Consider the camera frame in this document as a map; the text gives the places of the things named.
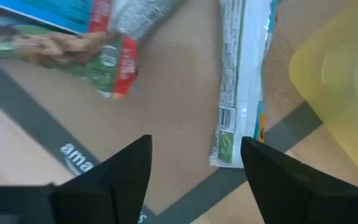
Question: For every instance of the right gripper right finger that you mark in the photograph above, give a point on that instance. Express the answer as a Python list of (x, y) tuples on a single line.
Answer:
[(291, 193)]

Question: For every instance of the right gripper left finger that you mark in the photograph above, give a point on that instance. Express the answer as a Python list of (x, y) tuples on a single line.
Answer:
[(120, 186)]

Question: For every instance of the long white granola bar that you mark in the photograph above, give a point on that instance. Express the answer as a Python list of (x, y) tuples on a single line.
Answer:
[(241, 77)]

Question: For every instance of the silver blue granola bar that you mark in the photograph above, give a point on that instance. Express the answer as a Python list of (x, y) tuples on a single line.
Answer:
[(145, 15)]

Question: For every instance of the blue box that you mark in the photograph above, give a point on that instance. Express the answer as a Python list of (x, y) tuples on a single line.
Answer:
[(57, 12)]

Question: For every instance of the yellow translucent plastic tray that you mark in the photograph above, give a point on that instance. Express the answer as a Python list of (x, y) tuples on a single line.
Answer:
[(331, 93)]

